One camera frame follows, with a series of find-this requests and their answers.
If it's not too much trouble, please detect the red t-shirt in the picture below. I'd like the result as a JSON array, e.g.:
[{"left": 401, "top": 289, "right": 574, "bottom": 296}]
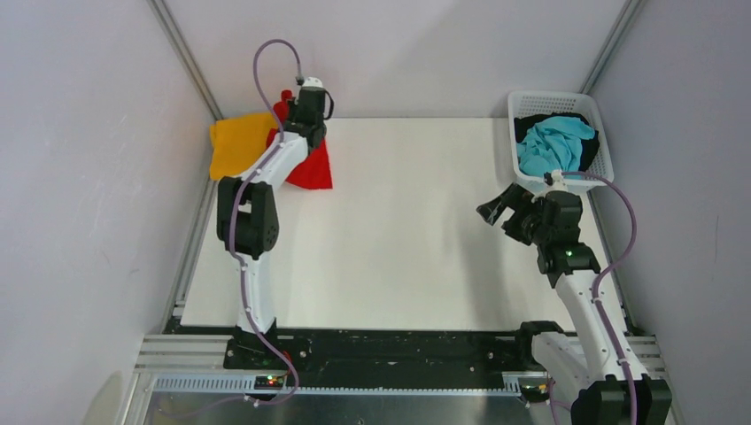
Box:
[{"left": 273, "top": 89, "right": 333, "bottom": 190}]

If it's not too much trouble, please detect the right controller board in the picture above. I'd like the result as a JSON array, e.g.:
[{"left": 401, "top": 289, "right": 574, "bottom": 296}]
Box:
[{"left": 520, "top": 384, "right": 550, "bottom": 405}]

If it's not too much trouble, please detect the black t-shirt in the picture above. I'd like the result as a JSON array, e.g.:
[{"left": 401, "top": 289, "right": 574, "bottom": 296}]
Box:
[{"left": 514, "top": 112, "right": 600, "bottom": 174}]

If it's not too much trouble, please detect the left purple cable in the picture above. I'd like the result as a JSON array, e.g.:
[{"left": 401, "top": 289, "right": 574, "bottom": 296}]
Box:
[{"left": 227, "top": 38, "right": 306, "bottom": 407}]

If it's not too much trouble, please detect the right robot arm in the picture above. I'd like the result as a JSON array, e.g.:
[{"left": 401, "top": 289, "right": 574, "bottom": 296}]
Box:
[{"left": 476, "top": 183, "right": 672, "bottom": 424}]

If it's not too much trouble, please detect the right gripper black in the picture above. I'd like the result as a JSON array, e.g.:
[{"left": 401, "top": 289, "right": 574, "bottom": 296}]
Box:
[{"left": 477, "top": 182, "right": 551, "bottom": 246}]

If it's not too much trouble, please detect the folded orange t-shirt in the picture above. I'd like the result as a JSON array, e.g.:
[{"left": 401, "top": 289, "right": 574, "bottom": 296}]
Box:
[{"left": 209, "top": 112, "right": 277, "bottom": 181}]

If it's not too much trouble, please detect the left controller board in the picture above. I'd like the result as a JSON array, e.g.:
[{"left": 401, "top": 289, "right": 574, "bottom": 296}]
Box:
[{"left": 253, "top": 375, "right": 286, "bottom": 390}]

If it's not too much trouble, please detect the white plastic basket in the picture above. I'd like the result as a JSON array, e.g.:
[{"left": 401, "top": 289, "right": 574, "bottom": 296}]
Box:
[{"left": 507, "top": 89, "right": 616, "bottom": 196}]

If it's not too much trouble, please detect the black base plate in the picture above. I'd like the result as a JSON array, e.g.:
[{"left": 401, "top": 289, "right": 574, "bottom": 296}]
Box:
[{"left": 223, "top": 321, "right": 556, "bottom": 390}]

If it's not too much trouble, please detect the controller board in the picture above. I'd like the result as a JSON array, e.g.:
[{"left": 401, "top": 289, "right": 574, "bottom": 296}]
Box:
[
  {"left": 520, "top": 384, "right": 550, "bottom": 405},
  {"left": 253, "top": 375, "right": 286, "bottom": 390}
]

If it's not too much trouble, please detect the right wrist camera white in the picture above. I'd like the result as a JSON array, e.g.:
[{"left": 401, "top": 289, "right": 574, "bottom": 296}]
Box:
[{"left": 540, "top": 170, "right": 569, "bottom": 197}]

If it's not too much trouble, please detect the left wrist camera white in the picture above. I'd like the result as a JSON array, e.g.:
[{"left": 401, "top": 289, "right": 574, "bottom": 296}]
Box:
[{"left": 298, "top": 76, "right": 325, "bottom": 90}]

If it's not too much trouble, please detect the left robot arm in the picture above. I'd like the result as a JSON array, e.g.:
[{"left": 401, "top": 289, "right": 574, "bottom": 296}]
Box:
[{"left": 210, "top": 84, "right": 335, "bottom": 368}]

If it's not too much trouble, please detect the aluminium frame rail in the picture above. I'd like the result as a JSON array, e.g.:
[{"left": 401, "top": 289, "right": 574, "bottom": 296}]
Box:
[{"left": 135, "top": 334, "right": 667, "bottom": 395}]

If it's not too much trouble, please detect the light blue t-shirt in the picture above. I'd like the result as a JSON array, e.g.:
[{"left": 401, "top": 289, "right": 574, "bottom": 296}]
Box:
[{"left": 515, "top": 114, "right": 597, "bottom": 181}]

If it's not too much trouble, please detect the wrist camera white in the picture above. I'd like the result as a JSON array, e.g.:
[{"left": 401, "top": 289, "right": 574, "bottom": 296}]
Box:
[
  {"left": 298, "top": 76, "right": 325, "bottom": 90},
  {"left": 540, "top": 170, "right": 569, "bottom": 197}
]

